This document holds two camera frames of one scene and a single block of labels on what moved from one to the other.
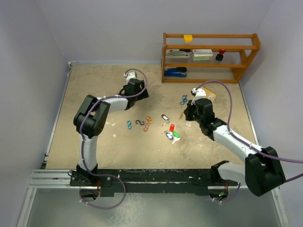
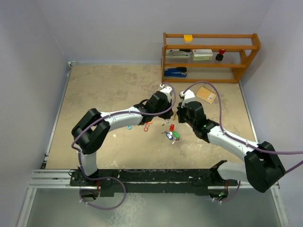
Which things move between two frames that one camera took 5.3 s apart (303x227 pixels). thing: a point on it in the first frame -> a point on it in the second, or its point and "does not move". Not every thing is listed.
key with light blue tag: (169, 136) does not move
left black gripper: (143, 96) -> (167, 115)
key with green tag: (176, 136) does not move
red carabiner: (146, 128) does not move
